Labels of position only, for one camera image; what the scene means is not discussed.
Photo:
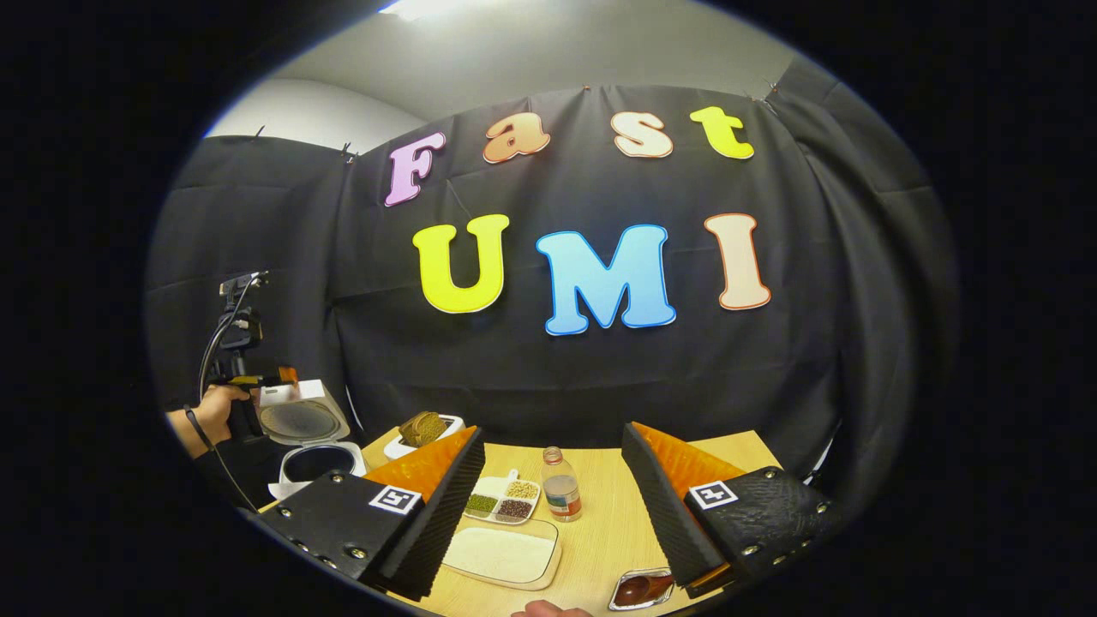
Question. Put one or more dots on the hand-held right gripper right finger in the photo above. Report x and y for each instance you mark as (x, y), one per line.
(664, 514)

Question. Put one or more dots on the white toaster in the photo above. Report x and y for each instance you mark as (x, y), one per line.
(403, 450)

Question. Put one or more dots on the white divided bean dish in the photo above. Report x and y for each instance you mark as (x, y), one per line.
(501, 501)

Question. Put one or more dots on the brown bread slice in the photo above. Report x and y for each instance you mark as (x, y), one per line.
(422, 428)

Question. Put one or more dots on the clear plastic bottle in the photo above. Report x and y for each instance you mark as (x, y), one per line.
(561, 493)

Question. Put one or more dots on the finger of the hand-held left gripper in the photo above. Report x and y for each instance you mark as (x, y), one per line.
(270, 375)

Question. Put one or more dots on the clear tray of white rice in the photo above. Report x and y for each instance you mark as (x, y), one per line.
(501, 555)

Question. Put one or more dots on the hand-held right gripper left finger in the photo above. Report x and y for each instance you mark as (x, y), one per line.
(446, 514)

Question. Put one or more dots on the white rice cooker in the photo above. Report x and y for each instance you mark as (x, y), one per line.
(304, 420)

